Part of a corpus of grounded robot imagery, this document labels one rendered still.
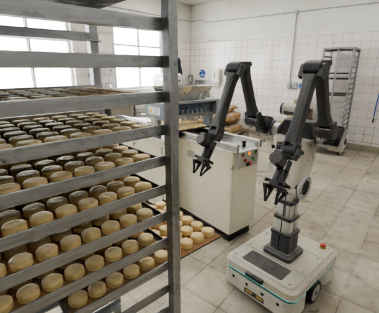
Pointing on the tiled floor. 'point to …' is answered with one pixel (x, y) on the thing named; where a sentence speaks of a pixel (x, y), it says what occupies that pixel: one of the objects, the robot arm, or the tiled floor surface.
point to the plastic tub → (263, 163)
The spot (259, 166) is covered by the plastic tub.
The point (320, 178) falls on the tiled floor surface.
